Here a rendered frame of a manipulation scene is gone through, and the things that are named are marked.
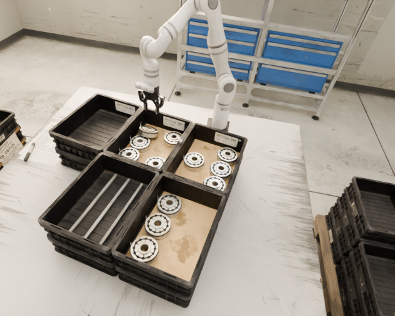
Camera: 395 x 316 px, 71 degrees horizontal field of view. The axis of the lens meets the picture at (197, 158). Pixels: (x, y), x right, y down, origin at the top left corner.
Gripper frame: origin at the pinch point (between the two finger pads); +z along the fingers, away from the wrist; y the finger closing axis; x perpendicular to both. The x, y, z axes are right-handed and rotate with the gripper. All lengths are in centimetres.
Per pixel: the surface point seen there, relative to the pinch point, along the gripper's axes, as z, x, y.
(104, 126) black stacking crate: 19.2, 4.1, 27.3
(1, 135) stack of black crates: 51, 14, 105
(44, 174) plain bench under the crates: 32, 38, 41
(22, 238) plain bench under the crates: 32, 70, 23
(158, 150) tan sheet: 18.4, 7.3, -8.3
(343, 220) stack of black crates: 61, -32, -122
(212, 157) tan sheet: 17.8, -0.9, -35.2
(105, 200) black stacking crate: 18.9, 45.9, -2.7
